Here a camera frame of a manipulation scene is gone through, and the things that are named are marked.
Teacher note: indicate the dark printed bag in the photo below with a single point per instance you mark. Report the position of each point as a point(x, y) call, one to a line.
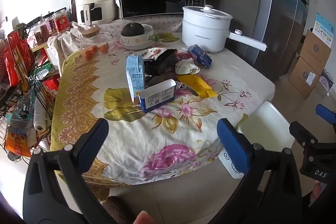
point(326, 81)

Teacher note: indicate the dark green squash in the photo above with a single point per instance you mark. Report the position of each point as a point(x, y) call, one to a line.
point(132, 29)

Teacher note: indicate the dark blue carton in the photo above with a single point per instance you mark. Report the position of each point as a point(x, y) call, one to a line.
point(200, 54)

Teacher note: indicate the brown round stool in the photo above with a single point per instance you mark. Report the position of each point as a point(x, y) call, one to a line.
point(115, 209)

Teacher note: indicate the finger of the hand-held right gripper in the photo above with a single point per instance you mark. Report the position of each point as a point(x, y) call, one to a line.
point(302, 132)
point(326, 113)

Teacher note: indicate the white plastic trash bin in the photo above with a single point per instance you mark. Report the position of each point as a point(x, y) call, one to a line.
point(265, 124)

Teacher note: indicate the blue wall poster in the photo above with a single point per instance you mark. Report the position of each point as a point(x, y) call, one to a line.
point(324, 28)

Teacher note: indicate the white electric cooking pot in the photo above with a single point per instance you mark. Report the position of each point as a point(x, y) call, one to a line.
point(202, 29)

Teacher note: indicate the orange packet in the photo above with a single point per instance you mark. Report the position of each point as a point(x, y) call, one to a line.
point(18, 144)

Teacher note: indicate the large cardboard box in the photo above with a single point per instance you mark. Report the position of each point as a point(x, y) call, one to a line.
point(305, 77)

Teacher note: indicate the white ceramic bowl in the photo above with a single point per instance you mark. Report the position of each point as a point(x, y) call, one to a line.
point(136, 43)

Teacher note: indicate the light blue milk carton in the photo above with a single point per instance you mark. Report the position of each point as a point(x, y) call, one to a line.
point(135, 77)

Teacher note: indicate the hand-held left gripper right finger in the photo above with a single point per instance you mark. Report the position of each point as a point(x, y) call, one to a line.
point(233, 146)

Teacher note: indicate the small green fruit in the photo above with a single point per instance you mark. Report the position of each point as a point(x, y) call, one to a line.
point(153, 37)

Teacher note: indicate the floral tablecloth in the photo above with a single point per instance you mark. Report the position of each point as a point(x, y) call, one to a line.
point(147, 134)

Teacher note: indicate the glass jar with wooden lid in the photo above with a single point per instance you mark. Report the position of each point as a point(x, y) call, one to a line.
point(92, 36)

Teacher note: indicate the small orange tomato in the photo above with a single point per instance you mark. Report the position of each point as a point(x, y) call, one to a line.
point(103, 48)
point(90, 52)

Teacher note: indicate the white thread spool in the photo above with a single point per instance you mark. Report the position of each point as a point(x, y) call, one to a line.
point(40, 116)

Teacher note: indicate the red packet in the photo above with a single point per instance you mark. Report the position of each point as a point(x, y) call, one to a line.
point(17, 56)

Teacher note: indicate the small cardboard box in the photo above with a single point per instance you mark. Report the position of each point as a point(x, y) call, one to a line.
point(315, 50)

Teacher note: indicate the white tissue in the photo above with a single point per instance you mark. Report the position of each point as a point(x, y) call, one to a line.
point(186, 66)

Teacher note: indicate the red label glass jar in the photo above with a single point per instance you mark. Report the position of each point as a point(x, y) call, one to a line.
point(61, 21)

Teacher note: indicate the white red snack wrapper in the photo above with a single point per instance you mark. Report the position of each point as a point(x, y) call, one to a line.
point(152, 53)

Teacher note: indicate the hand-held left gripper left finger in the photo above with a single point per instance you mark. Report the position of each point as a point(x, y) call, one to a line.
point(92, 145)

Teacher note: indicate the grey refrigerator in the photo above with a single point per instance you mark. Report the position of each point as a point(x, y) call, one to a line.
point(281, 16)

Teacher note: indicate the person's left hand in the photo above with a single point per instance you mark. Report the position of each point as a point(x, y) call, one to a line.
point(143, 217)

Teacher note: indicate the glass jar of red food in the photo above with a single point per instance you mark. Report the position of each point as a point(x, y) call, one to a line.
point(50, 25)
point(40, 33)

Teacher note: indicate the black plastic tray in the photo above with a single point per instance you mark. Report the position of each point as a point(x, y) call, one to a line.
point(160, 62)

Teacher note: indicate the yellow wrapper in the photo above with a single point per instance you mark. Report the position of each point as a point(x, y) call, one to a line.
point(197, 85)

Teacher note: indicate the blue white box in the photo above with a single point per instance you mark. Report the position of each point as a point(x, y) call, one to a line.
point(157, 99)

